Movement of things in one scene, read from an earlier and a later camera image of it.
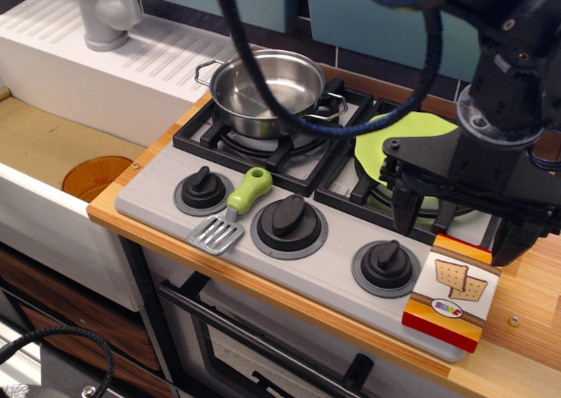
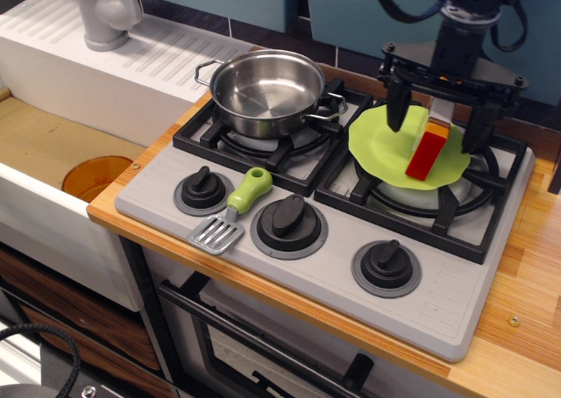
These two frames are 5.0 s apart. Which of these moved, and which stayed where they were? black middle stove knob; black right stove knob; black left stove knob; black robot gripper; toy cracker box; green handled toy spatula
Moved: black robot gripper; toy cracker box
Stayed: black left stove knob; black middle stove knob; black right stove knob; green handled toy spatula
